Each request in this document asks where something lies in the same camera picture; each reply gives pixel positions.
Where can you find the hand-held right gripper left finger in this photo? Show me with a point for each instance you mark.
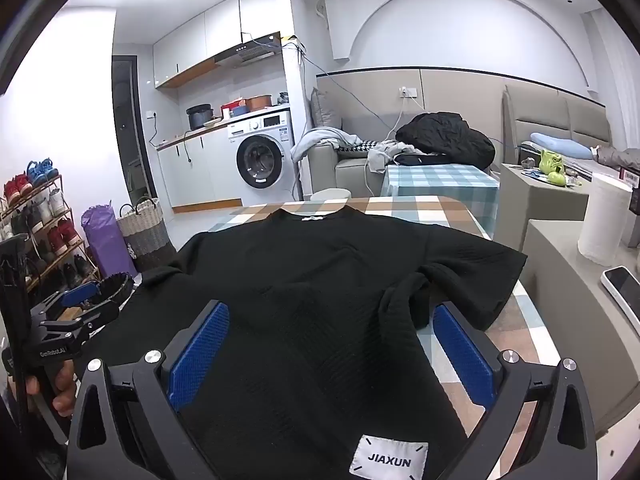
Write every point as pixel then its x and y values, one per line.
pixel 200 350

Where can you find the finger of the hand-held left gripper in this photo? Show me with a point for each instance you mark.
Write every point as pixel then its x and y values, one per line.
pixel 87 321
pixel 75 296

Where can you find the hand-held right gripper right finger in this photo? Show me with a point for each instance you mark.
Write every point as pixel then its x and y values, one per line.
pixel 465 355

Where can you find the black t-shirt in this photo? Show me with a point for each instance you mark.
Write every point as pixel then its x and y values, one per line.
pixel 310 285

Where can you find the person's left hand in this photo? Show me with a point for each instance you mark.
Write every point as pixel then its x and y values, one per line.
pixel 64 385

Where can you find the beige trash bin black liner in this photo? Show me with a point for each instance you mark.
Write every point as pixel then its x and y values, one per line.
pixel 117 287

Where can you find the metal shoe rack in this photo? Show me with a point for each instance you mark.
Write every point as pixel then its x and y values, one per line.
pixel 50 260

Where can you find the purple bag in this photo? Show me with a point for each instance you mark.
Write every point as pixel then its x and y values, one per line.
pixel 105 240

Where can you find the woven laundry basket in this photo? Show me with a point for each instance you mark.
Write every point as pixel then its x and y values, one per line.
pixel 147 235

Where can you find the shoe rack with shoes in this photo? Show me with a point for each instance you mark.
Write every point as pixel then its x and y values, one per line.
pixel 45 200

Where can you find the beige low cabinet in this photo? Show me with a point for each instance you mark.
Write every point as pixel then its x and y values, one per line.
pixel 565 300

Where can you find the brown blue checked tablecloth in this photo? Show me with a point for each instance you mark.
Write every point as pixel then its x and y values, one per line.
pixel 410 210

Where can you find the beige bedside cabinet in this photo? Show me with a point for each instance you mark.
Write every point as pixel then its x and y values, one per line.
pixel 540 210

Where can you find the white flat device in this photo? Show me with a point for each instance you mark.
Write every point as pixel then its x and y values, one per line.
pixel 622 290

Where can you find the small table blue checked cloth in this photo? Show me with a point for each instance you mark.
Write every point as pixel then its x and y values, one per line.
pixel 440 185

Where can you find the dark door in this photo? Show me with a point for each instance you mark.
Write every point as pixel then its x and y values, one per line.
pixel 127 130

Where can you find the white base cabinets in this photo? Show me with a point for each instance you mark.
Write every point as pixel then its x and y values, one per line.
pixel 200 170

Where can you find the paper towel roll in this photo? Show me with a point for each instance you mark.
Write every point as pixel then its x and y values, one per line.
pixel 602 220

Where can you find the white washing machine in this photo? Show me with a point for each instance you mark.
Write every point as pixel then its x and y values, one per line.
pixel 260 160

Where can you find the white round stool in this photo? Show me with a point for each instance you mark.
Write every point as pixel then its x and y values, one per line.
pixel 330 194

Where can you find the green toy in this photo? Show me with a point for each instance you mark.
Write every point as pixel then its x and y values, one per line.
pixel 550 162

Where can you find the grey sofa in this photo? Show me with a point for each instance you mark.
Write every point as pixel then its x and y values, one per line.
pixel 350 175

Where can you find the grey garment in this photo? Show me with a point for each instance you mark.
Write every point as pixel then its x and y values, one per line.
pixel 385 155

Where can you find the black cooking pot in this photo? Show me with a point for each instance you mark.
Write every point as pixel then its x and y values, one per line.
pixel 199 117

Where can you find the black jacket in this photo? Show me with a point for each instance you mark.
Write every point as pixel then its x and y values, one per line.
pixel 445 137

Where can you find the blue pillow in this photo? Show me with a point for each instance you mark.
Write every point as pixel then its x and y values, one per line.
pixel 560 144

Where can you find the black white checked pillow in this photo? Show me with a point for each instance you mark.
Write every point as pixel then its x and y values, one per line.
pixel 360 146

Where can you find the light grey blanket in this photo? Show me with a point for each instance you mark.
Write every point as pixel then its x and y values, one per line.
pixel 320 137

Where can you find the grey padded jacket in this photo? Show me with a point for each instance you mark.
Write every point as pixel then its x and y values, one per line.
pixel 617 157

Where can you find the brown basin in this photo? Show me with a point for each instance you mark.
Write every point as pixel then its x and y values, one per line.
pixel 258 103

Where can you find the beige padded headboard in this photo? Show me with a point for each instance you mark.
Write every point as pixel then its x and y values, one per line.
pixel 550 110

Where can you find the steel range hood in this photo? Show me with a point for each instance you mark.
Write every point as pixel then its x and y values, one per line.
pixel 250 52

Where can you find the white wall socket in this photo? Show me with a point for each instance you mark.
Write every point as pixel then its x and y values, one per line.
pixel 407 92

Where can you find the white wall cabinets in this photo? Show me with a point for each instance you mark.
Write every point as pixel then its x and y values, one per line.
pixel 190 40

